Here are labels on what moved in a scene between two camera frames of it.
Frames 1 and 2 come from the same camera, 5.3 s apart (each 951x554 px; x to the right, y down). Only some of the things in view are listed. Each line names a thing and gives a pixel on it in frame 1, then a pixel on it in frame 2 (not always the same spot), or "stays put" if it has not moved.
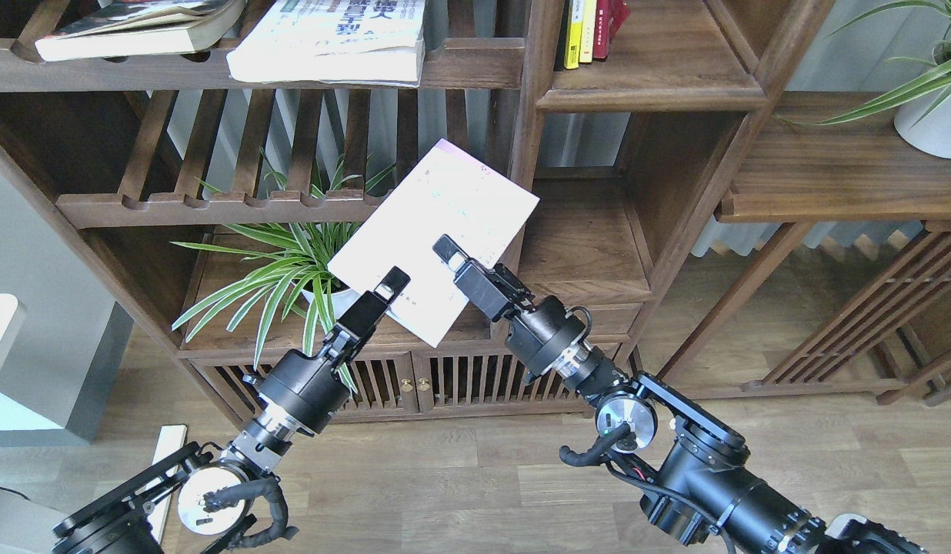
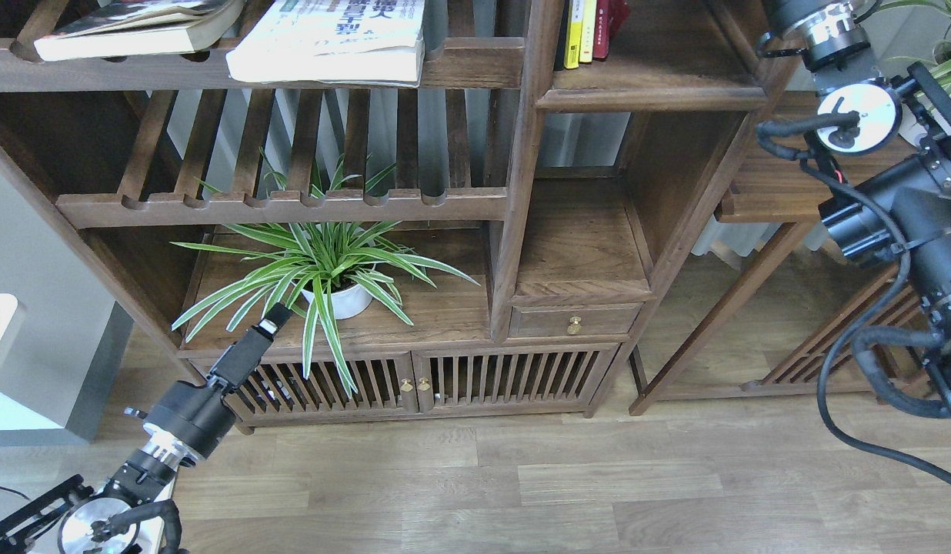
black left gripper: (303, 389) to (198, 418)
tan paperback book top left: (174, 27) stays put
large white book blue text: (376, 42) stays put
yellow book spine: (574, 34) stays put
